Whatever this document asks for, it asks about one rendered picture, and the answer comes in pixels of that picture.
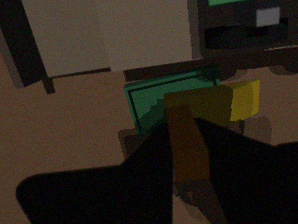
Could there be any green tray rim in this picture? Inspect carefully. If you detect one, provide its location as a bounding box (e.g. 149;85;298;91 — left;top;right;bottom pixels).
123;63;220;137

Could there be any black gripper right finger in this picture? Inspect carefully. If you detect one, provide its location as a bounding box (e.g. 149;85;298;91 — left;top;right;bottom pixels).
194;118;298;224

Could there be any green tray floor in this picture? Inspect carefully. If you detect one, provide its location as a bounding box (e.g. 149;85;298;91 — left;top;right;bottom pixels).
130;71;214;128

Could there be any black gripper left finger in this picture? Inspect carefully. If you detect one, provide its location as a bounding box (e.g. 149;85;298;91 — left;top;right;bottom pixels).
16;122;173;224

